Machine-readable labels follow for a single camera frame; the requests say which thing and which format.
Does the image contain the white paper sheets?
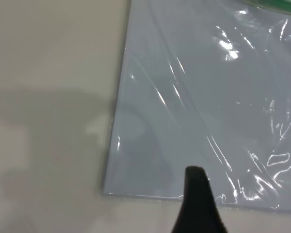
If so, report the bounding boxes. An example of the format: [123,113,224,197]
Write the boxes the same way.
[104,0,291,207]

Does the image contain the clear zip bag green zipper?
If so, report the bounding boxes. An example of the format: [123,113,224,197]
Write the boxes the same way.
[103,0,291,212]

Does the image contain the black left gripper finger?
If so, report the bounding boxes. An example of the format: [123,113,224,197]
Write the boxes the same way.
[169,166,230,233]

